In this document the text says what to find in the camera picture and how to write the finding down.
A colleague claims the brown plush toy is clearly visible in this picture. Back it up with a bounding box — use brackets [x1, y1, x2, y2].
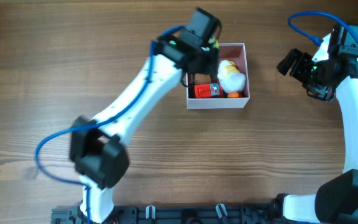
[194, 73, 211, 85]

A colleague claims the red toy fire truck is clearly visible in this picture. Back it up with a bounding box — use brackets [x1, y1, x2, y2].
[193, 83, 224, 98]

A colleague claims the white plush duck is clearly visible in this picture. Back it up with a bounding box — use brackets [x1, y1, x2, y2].
[217, 60, 247, 98]

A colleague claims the yellow cat rattle drum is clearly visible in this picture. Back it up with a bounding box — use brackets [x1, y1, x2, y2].
[209, 37, 219, 49]

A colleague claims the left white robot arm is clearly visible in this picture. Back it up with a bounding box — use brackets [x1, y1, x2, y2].
[69, 34, 219, 223]

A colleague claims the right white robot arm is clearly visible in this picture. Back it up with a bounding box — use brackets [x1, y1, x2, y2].
[270, 49, 358, 223]

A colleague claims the pink white open box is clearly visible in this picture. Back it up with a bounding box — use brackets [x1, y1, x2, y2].
[186, 43, 250, 110]

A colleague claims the left blue cable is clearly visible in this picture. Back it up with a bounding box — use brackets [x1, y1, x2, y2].
[35, 24, 186, 224]

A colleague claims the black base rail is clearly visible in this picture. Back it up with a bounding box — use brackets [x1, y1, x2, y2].
[50, 202, 291, 224]

